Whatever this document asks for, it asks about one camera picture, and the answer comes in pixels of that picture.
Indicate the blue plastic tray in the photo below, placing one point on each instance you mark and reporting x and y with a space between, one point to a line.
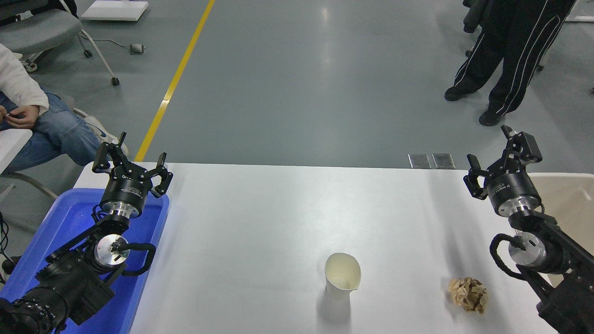
69 218

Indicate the crumpled tan paper ball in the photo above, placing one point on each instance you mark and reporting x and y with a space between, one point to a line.
468 294

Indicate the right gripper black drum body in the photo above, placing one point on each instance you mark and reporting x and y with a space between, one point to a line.
513 188

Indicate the metal floor outlet plate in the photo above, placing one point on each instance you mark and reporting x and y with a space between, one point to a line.
419 161
443 160

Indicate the person's forearm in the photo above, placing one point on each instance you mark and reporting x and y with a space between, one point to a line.
18 83

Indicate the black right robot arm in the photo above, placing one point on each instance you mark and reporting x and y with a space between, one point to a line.
566 273

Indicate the white desk top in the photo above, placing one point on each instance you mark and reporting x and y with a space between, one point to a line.
11 146

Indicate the small grey floor pedal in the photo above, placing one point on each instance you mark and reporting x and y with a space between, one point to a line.
137 48

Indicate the person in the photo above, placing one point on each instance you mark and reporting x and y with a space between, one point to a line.
60 134
515 55

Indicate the white flat floor board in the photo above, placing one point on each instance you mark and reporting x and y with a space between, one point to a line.
114 10
582 18

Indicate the grey metal tube leg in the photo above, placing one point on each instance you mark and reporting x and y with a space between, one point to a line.
32 183

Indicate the large pale plastic bin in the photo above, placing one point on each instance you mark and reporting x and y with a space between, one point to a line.
571 204

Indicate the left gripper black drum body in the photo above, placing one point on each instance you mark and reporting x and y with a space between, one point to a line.
126 188

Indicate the grey office chair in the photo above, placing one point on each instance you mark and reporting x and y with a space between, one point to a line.
37 32

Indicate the yellow floor tape line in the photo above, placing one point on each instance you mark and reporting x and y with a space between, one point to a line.
174 83

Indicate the white paper cup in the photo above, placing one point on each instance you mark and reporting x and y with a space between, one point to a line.
342 273

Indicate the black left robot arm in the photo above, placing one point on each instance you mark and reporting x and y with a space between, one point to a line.
69 283

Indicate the person's hand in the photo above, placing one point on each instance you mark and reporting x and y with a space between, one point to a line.
2 113
25 116

